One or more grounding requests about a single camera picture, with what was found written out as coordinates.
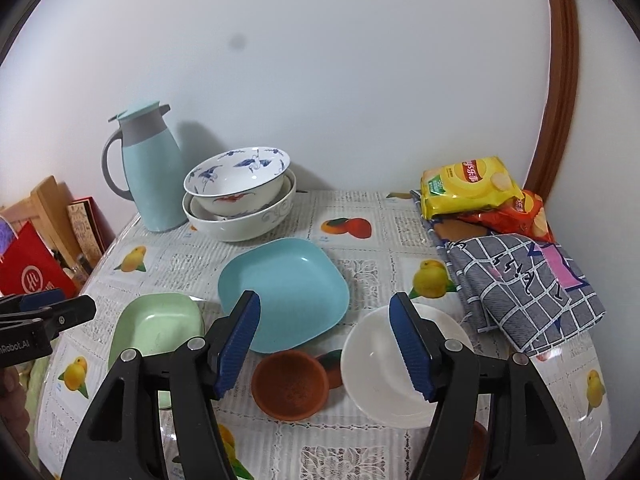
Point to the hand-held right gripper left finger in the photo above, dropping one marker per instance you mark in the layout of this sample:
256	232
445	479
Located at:
237	345

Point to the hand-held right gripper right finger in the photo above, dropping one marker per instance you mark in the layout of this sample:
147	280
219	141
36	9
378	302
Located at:
410	345

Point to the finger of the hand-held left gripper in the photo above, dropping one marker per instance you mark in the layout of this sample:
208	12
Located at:
45	297
70	311

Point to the white shallow bowl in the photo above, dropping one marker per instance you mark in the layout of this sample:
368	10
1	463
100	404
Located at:
370	360

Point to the small brown bowl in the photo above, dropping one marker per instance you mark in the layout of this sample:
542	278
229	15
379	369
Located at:
290	385

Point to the light blue square plate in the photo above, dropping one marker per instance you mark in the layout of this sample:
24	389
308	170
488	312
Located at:
290	285

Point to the light green square plate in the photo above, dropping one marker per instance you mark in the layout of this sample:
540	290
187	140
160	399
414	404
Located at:
155	320

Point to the person's left hand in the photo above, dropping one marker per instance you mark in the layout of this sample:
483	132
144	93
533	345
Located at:
11	400

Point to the red paper bag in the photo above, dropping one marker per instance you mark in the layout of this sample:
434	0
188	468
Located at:
30	270

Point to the purple bag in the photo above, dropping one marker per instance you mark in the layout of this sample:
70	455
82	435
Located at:
6	235

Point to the brown patterned box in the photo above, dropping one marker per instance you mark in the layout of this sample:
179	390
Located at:
85	230

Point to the fruit print tablecloth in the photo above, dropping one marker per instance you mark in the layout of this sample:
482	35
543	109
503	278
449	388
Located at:
385	260

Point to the large grey-patterned white bowl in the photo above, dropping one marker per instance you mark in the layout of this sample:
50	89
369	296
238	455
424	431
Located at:
250	227

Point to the grey checkered cloth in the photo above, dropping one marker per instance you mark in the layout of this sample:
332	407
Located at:
515	290

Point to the light blue thermos jug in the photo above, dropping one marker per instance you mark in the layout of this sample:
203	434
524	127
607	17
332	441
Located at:
150	175

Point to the crane print porcelain bowl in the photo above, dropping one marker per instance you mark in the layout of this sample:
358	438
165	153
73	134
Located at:
235	185

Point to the yellow chip bag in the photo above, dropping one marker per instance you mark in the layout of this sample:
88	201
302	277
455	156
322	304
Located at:
465	185

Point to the orange chip bag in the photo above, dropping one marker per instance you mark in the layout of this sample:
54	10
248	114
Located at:
520	210

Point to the brown wooden door frame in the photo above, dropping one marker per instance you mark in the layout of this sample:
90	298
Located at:
560	85

